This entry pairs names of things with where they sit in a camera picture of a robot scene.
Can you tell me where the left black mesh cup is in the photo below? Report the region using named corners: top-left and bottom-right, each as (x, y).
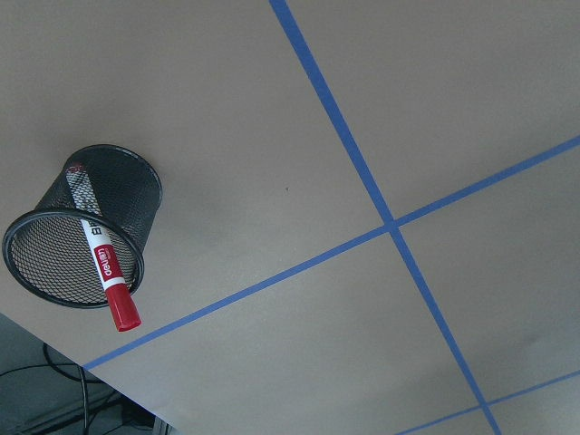
top-left (2, 144), bottom-right (162, 309)

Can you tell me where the red and white marker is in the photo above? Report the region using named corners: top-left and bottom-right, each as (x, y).
top-left (65, 163), bottom-right (141, 332)

